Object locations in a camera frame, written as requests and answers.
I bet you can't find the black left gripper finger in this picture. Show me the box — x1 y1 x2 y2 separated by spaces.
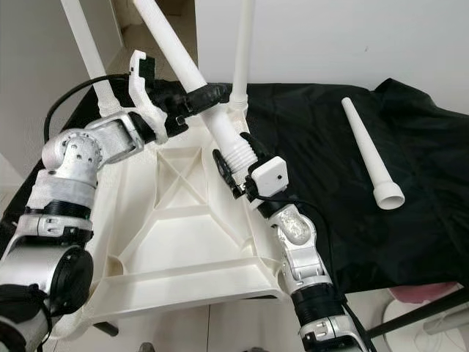
180 82 229 114

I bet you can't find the white plastic table leg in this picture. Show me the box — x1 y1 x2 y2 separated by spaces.
341 98 406 210
60 0 122 122
227 0 257 111
130 0 261 177

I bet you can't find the white plastic children table top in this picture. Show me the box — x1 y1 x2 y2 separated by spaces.
70 110 287 340

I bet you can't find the black shiny table cloth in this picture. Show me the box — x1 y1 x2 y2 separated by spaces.
0 77 469 309

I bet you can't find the black metal table leg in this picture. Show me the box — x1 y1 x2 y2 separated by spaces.
366 290 469 338
92 321 119 337

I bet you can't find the pink cloth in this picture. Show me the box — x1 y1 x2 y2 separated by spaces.
388 282 455 301

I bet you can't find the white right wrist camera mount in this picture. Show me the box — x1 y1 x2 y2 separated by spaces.
245 156 289 200

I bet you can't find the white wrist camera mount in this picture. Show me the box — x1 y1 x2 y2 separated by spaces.
128 50 168 133
245 156 289 200

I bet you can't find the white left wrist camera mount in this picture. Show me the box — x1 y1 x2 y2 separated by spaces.
128 50 168 133

